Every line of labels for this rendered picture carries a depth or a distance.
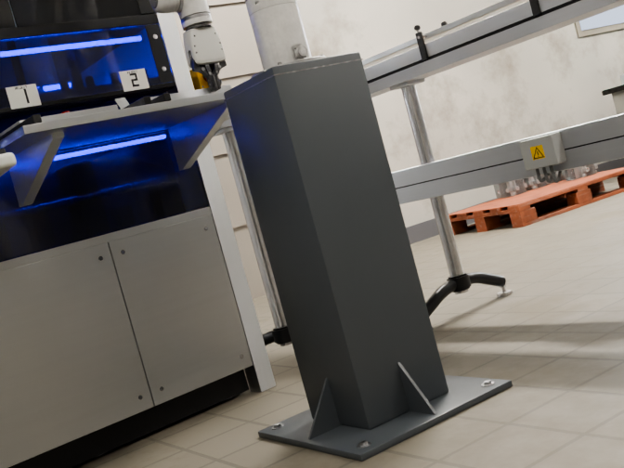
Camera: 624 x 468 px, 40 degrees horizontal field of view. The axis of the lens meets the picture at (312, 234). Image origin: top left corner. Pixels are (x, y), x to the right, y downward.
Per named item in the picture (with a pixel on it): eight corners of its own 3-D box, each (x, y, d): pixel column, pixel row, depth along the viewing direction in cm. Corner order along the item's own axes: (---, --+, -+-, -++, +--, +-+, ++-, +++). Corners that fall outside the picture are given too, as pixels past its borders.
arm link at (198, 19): (201, 20, 237) (204, 31, 238) (175, 23, 232) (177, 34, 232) (217, 10, 231) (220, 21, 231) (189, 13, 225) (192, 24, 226)
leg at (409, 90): (444, 296, 304) (389, 87, 299) (461, 289, 309) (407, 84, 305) (462, 294, 296) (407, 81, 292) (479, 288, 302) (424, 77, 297)
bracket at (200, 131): (179, 170, 257) (167, 128, 256) (188, 168, 259) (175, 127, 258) (239, 149, 230) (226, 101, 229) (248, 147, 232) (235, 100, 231)
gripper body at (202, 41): (206, 27, 237) (217, 66, 238) (175, 31, 231) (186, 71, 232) (220, 19, 232) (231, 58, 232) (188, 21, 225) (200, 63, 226)
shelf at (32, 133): (-35, 171, 227) (-37, 164, 227) (187, 128, 269) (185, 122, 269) (24, 134, 189) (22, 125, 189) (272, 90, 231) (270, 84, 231)
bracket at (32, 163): (19, 207, 226) (6, 160, 226) (30, 204, 228) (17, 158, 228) (66, 187, 200) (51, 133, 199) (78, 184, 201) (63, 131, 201)
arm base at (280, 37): (343, 56, 201) (322, -21, 200) (276, 67, 191) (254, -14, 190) (302, 75, 217) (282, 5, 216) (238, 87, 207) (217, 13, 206)
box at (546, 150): (525, 171, 258) (517, 142, 257) (535, 167, 261) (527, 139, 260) (558, 163, 248) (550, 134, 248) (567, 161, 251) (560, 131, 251)
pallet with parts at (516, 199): (553, 199, 640) (543, 156, 638) (647, 183, 570) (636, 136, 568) (441, 238, 578) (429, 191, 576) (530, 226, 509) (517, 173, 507)
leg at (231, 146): (269, 348, 295) (210, 134, 290) (289, 340, 300) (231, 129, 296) (284, 347, 287) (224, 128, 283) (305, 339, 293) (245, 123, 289)
